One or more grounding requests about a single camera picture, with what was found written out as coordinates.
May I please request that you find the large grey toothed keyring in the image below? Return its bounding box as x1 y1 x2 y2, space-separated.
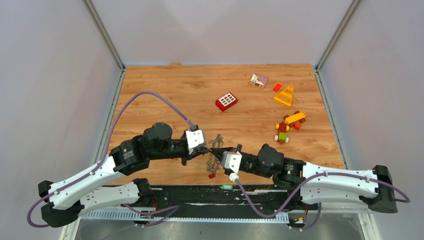
206 133 224 179

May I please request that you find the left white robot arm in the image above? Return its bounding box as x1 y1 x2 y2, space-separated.
38 122 208 228

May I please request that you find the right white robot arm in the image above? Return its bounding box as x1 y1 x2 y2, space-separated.
210 144 398 214

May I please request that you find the small green bubble level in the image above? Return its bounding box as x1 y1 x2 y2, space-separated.
220 184 234 190

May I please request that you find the red green toy vehicle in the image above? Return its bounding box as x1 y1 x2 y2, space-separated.
274 122 290 145

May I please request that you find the red window toy brick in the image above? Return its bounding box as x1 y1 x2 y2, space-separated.
215 92 238 112

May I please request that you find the yellow orange toy car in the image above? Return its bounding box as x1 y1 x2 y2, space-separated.
283 110 307 128

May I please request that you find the pink roof toy house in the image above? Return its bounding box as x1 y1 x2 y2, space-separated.
249 73 269 88

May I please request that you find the small red toy brick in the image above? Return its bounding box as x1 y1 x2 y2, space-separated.
273 83 282 92

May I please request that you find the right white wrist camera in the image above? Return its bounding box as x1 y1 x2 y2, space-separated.
220 150 242 182

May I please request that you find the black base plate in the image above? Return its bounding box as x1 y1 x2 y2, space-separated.
132 184 332 220

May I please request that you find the yellow triangular toy frame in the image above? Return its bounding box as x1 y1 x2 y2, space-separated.
273 85 295 108

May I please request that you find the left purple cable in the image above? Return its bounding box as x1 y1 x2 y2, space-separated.
26 91 200 229

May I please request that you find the grey slotted cable duct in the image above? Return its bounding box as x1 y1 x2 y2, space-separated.
81 208 290 223

